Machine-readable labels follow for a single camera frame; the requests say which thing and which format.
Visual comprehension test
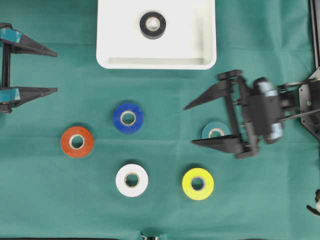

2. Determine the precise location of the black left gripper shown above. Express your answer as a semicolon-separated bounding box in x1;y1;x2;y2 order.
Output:
0;22;59;115

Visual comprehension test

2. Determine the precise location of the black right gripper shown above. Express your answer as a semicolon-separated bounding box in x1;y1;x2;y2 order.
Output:
184;70;284;159

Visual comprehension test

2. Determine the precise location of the black tape roll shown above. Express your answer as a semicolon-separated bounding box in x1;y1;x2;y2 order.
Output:
139;11;167;40

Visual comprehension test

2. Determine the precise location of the white tape roll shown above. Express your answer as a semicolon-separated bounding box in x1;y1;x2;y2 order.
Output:
115;163;149;198

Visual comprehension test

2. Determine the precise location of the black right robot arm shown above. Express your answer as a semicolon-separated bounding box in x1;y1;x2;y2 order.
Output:
185;69;320;159

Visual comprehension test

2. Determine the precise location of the teal green tape roll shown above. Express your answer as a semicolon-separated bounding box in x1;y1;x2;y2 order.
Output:
201;121;231;139

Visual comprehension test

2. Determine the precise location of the yellow tape roll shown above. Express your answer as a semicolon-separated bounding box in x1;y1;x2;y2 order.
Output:
181;167;215;201

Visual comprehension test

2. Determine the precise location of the white plastic tray case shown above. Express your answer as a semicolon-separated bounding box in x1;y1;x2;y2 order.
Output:
96;0;217;70

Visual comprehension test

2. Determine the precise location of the orange tape roll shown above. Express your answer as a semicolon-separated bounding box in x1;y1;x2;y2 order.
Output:
60;126;95;158

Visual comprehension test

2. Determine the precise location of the blue tape roll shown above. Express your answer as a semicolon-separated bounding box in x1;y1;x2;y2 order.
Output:
112;102;144;134

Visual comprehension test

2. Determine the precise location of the green table cloth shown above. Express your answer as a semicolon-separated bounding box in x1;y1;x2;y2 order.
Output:
0;0;320;240

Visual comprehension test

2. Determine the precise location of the black white object at edge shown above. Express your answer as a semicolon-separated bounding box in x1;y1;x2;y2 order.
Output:
306;189;320;216

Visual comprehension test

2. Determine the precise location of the metal clamp at bottom edge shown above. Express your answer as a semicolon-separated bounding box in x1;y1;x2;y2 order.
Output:
140;232;164;240

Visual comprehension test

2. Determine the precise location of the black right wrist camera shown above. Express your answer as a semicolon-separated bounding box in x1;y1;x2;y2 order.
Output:
252;77;284;145

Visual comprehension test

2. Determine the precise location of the black frame rail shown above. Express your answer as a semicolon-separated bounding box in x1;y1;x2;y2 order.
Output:
309;0;320;69

